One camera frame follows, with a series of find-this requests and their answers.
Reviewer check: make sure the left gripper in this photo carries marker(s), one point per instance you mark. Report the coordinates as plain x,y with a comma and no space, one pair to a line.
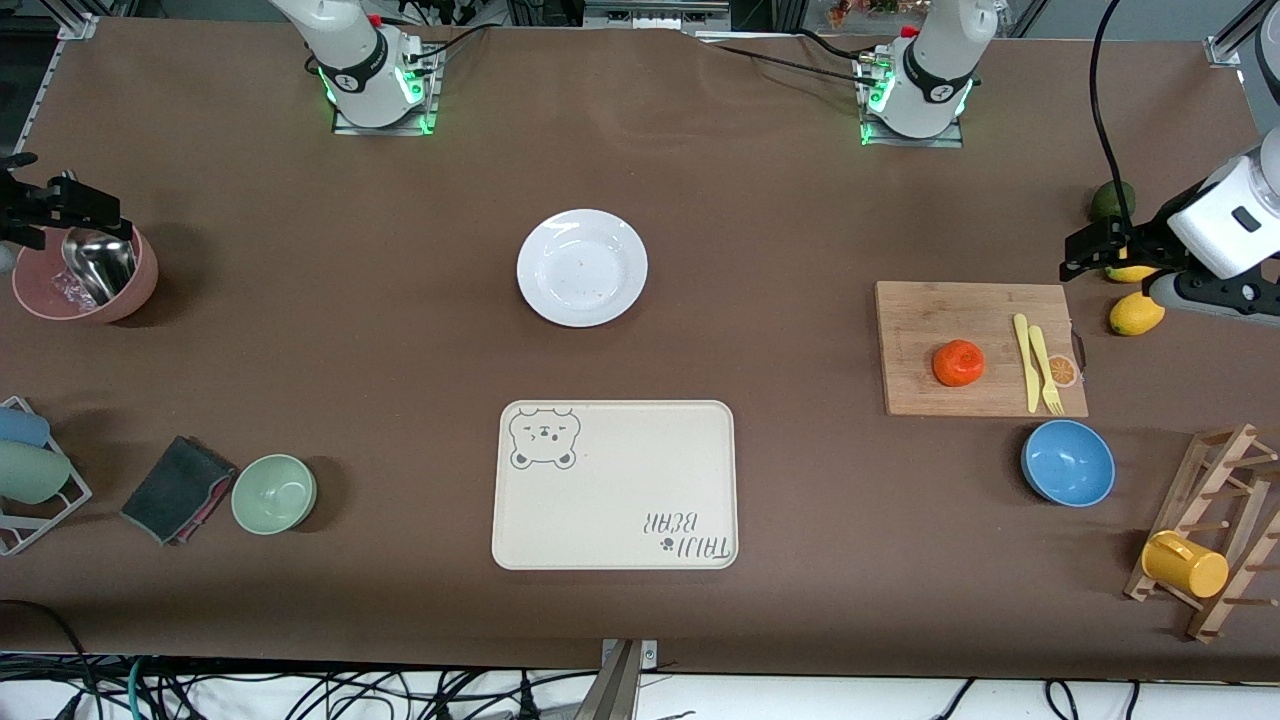
1141,243

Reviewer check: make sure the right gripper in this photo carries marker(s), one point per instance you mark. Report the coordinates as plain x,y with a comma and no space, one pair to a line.
22,207

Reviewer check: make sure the white round plate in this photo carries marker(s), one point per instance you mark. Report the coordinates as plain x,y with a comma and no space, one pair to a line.
580,268

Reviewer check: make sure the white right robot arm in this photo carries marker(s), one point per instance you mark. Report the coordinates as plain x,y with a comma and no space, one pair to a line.
355,70

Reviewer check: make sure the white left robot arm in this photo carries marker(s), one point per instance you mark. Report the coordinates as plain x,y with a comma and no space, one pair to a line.
925,85

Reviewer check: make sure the green avocado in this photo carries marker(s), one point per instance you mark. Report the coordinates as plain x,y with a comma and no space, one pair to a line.
1108,200

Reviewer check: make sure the metal scoop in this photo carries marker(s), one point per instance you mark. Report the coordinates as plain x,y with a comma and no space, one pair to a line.
100,265

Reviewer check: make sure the clear plastic ice cubes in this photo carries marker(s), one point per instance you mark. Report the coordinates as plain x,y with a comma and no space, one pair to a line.
62,290

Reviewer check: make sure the pink bowl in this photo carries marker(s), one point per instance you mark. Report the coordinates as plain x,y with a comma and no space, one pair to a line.
145,275

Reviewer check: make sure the orange slice toy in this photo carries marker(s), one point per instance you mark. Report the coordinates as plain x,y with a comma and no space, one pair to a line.
1066,372

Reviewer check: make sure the yellow plastic fork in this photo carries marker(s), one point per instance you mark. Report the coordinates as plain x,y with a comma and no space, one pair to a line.
1045,370

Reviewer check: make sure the yellow plastic knife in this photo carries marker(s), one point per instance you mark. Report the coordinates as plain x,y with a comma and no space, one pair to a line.
1027,365

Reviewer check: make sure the wooden cutting board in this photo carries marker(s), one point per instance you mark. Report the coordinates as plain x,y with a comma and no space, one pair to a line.
940,310

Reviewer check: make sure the blue bowl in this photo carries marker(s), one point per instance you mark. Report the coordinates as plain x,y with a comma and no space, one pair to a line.
1068,463

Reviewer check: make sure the wooden peg rack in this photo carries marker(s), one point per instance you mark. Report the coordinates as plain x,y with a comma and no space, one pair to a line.
1220,460

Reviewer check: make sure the blue cup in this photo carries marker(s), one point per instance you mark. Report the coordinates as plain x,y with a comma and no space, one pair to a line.
20,427

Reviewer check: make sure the pale green cup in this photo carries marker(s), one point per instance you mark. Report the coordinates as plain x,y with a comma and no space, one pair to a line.
30,473

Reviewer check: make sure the folded dark grey cloth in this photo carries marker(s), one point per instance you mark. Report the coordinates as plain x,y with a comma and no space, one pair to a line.
175,488

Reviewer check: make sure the yellow mug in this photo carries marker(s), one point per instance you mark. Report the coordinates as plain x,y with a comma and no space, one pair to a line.
1190,568

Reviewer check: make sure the light green bowl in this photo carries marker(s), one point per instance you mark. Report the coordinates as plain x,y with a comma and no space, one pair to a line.
274,494

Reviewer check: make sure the grey metal box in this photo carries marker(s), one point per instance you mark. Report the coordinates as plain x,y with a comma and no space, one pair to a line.
655,15

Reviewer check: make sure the cream bear print tray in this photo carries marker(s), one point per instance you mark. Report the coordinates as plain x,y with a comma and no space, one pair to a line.
610,490

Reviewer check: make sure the aluminium corner bracket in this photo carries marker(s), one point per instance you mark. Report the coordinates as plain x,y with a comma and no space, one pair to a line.
1224,52
78,26

